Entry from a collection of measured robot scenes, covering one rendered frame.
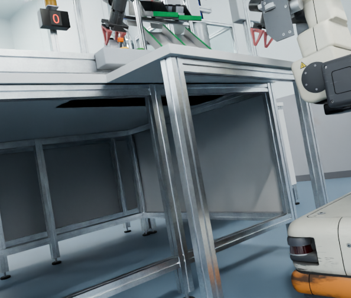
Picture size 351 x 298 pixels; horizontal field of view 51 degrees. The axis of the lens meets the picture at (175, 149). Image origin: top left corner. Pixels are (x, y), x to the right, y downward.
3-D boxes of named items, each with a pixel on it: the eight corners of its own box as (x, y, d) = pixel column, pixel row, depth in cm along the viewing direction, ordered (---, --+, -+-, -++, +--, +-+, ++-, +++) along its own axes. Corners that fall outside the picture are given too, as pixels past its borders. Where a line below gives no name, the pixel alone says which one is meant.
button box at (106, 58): (155, 65, 142) (152, 49, 142) (106, 63, 128) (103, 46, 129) (145, 70, 147) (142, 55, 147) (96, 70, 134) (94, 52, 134)
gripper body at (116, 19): (100, 22, 156) (103, 5, 152) (121, 25, 162) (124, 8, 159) (107, 28, 152) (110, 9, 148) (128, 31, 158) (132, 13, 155)
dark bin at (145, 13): (178, 18, 174) (178, 0, 172) (153, 16, 168) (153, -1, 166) (151, 16, 197) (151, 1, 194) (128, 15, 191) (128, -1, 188)
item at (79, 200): (242, 204, 361) (226, 117, 364) (1, 281, 223) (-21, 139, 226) (215, 205, 391) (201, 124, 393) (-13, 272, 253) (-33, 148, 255)
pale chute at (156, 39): (188, 58, 172) (190, 49, 170) (163, 58, 166) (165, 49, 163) (162, 32, 190) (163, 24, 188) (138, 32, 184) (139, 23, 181)
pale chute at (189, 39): (211, 59, 182) (213, 50, 179) (188, 60, 175) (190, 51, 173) (184, 35, 200) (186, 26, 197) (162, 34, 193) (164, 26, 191)
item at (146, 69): (309, 70, 169) (308, 63, 169) (170, 52, 105) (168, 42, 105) (196, 104, 218) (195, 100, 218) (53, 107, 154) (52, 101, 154)
